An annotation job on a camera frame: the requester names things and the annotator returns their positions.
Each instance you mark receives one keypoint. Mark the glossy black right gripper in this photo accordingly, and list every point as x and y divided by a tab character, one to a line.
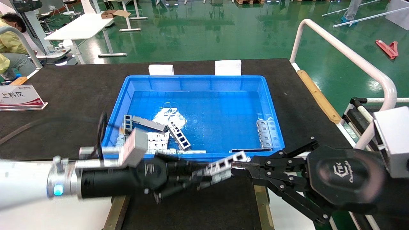
348	179

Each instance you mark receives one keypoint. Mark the glossy black left gripper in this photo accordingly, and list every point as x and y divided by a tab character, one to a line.
127	182

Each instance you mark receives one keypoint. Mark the grey ladder-shaped metal part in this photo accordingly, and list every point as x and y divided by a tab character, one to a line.
228	161

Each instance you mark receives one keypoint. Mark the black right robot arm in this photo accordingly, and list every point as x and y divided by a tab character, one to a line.
399	198

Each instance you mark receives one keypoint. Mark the grey ladder-shaped part square windows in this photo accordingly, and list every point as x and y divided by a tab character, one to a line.
169	124

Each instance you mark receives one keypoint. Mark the narrow grey ladder part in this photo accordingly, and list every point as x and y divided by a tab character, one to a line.
127	123

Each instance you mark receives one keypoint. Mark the long thin grey strip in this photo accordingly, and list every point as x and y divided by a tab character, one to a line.
191	152

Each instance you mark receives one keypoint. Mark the grey slotted metal plate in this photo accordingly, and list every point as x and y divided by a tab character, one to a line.
158	145
158	136

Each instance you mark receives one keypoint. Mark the dark thin metal strip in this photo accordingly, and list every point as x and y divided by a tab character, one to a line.
249	150

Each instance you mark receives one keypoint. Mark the stack of grey metal brackets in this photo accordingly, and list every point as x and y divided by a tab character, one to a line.
266	134

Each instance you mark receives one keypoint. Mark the flat grey metal bar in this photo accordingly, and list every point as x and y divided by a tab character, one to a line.
148	123

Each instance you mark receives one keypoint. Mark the stack of small grey clips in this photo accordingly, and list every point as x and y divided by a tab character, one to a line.
120	140

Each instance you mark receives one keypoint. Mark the blue plastic bin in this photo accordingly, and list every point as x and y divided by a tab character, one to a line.
207	105

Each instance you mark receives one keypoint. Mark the long wooden edge strip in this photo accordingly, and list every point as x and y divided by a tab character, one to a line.
319	95

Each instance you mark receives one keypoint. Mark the white cart railing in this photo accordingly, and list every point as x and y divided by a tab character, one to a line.
351	56

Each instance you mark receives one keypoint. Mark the white desk with metal legs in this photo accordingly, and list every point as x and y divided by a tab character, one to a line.
130	29
80	27

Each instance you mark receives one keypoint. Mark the red floor object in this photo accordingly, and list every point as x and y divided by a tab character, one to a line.
388	49

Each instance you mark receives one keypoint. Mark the wooden pallet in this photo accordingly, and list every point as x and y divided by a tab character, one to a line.
249	2

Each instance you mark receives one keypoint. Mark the walking person in grey trousers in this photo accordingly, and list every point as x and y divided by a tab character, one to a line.
351	9

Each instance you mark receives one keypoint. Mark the white metal bar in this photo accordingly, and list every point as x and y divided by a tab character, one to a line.
370	17
370	4

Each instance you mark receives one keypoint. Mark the cardboard box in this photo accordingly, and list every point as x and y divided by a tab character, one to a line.
110	13

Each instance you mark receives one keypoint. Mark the red and white acrylic sign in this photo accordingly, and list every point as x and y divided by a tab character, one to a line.
19	95

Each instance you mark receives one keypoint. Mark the grey cart railing near sign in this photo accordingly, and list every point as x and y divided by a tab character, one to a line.
35	59

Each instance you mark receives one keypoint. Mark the short wooden edge strip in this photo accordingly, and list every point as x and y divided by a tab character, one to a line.
19	80

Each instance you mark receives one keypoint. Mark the white cabinet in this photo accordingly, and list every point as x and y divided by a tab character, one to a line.
399	12

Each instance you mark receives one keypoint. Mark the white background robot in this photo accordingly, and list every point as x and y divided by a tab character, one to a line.
35	32

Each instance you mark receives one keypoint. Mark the black round stool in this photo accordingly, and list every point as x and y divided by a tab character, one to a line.
68	3

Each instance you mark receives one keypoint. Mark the person in yellow jacket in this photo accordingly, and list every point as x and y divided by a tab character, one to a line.
11	41

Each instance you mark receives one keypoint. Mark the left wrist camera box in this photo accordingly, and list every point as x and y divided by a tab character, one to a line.
135	147

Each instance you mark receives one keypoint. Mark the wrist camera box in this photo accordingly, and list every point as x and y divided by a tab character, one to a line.
135	147
393	140

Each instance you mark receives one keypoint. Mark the black trolley frame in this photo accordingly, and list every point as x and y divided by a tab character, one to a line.
350	119

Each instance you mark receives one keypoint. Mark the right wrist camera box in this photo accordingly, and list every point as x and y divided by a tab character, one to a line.
393	140

